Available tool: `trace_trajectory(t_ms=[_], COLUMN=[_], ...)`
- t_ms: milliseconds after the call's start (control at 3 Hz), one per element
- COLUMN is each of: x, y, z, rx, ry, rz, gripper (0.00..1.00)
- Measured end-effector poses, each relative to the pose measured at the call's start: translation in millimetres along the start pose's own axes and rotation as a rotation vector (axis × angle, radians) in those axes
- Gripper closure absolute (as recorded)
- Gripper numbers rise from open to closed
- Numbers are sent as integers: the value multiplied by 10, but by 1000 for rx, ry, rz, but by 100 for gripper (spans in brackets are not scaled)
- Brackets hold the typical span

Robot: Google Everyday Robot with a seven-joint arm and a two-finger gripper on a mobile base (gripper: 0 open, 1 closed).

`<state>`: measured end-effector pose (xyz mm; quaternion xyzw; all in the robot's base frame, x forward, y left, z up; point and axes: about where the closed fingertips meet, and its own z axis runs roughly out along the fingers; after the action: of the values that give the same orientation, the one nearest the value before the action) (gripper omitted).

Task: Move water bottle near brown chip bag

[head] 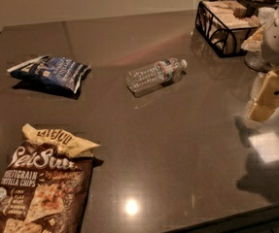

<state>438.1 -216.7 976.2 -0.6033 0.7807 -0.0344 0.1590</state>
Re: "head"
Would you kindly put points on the blue chip bag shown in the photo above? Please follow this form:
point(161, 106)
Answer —
point(52, 72)

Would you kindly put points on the brown tortilla chip bag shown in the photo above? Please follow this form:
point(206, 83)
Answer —
point(45, 187)

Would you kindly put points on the clear glass cup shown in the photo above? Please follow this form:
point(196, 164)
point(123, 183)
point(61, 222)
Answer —
point(253, 44)

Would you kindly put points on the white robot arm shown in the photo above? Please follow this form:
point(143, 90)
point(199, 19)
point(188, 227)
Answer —
point(270, 41)

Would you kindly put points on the black wire napkin basket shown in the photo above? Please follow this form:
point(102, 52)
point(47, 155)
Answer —
point(225, 25)

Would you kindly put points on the clear plastic water bottle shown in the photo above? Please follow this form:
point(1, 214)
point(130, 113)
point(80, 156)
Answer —
point(160, 72)

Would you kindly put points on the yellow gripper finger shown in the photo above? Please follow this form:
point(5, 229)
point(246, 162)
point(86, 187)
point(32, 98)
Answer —
point(264, 96)

